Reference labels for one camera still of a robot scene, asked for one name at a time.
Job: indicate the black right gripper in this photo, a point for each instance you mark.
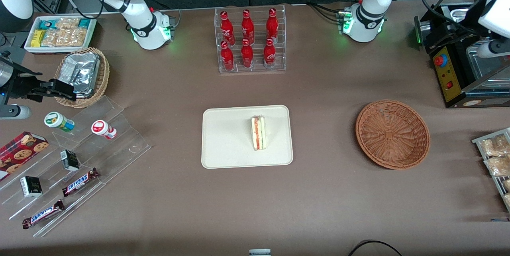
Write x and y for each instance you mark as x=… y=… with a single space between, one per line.
x=23 y=86

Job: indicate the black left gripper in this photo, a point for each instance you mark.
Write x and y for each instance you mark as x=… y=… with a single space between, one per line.
x=471 y=18

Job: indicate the triangular sandwich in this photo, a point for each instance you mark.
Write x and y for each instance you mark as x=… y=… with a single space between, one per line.
x=258 y=132

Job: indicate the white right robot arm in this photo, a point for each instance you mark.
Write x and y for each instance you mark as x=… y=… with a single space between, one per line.
x=139 y=28

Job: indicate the light tan wicker basket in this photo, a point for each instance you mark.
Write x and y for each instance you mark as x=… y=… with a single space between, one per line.
x=102 y=76

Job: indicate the grey snack tray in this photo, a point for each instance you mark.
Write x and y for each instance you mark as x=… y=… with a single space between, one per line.
x=478 y=141

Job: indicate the brown round wicker basket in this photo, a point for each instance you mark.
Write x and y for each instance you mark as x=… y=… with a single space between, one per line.
x=392 y=134

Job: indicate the cream plastic tray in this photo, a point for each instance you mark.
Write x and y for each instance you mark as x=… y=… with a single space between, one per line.
x=227 y=140

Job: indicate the steel warmer pan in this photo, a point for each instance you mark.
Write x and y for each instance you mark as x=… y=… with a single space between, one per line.
x=484 y=66
x=462 y=12

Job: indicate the green lid yogurt cup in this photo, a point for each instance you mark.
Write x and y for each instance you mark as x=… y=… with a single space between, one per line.
x=55 y=120

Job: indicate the silver foil package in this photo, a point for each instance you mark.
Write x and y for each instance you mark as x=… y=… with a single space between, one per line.
x=79 y=72

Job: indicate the black food warmer case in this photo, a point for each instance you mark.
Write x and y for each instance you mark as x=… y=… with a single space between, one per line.
x=446 y=76

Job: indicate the white rectangular snack bin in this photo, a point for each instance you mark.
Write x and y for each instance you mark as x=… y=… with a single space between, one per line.
x=30 y=48

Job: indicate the clear bag of nuts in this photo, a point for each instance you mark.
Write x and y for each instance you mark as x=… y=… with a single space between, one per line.
x=51 y=37
x=73 y=37
x=67 y=23

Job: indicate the yellow snack packet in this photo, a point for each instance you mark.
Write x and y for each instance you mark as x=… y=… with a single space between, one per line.
x=38 y=38

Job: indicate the red lid yogurt cup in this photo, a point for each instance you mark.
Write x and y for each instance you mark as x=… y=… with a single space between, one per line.
x=101 y=128

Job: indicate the teal snack packet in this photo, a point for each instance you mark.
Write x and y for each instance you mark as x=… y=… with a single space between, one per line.
x=47 y=24
x=84 y=22

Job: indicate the small black carton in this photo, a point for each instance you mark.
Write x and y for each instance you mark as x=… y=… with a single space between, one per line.
x=31 y=186
x=70 y=160

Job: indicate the red cookie box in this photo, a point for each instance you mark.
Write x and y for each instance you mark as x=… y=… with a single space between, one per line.
x=20 y=154

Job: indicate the clear acrylic stepped stand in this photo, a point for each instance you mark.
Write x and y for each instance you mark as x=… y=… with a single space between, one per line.
x=119 y=144

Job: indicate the Snickers bar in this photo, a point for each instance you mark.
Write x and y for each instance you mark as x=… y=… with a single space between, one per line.
x=43 y=214
x=79 y=182

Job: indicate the clear bag of crackers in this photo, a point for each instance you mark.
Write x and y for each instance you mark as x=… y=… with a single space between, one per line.
x=507 y=185
x=496 y=146
x=498 y=165

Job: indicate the red cola bottle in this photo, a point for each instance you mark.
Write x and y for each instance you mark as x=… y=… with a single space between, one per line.
x=269 y=53
x=227 y=28
x=247 y=54
x=248 y=26
x=227 y=56
x=272 y=24

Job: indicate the clear acrylic bottle rack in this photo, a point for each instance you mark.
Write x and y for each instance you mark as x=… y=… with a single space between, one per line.
x=257 y=66

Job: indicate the small grey device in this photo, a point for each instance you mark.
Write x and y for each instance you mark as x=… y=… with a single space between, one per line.
x=259 y=252

